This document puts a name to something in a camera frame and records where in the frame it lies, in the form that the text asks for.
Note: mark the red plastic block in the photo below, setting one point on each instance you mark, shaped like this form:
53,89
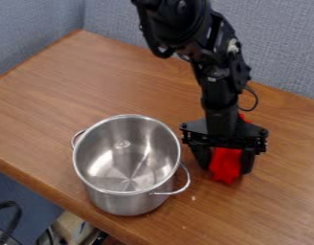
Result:
226,165

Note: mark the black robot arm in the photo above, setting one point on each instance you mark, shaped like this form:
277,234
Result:
184,28

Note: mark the beige box under table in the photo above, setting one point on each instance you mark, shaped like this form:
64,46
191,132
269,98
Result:
73,229

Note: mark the stainless steel pot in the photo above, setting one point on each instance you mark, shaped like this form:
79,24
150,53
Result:
125,158

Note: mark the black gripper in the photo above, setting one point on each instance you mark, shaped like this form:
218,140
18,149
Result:
225,130

